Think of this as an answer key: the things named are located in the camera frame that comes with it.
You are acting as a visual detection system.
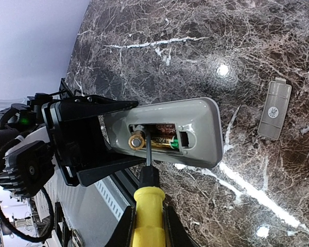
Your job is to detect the grey remote control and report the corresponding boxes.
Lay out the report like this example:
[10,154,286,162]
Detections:
[104,97,224,169]

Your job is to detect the white slotted cable duct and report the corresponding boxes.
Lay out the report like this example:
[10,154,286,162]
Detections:
[44,177,126,221]

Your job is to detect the yellow handled screwdriver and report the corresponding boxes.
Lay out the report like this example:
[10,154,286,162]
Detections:
[132,131,166,247]

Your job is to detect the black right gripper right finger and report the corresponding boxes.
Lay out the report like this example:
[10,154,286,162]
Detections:
[164,206,195,247]

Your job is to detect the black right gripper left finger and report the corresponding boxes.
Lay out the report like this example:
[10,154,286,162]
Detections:
[114,206,136,246]

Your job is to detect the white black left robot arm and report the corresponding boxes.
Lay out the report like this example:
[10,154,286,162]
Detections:
[0,94,144,194]

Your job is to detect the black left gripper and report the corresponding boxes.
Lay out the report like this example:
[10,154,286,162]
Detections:
[42,95,146,187]

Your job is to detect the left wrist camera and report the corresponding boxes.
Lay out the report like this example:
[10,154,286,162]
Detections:
[0,140,55,198]

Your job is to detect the grey battery cover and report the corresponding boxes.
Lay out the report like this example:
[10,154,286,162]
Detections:
[257,77,292,140]

